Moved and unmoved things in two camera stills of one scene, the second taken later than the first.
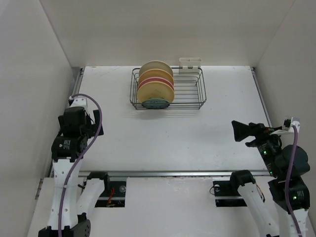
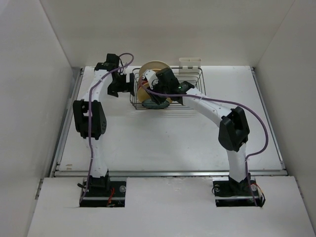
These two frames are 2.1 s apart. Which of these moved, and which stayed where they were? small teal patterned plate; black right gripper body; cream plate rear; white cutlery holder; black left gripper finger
Moved: black right gripper body; black left gripper finger
Stayed: small teal patterned plate; white cutlery holder; cream plate rear
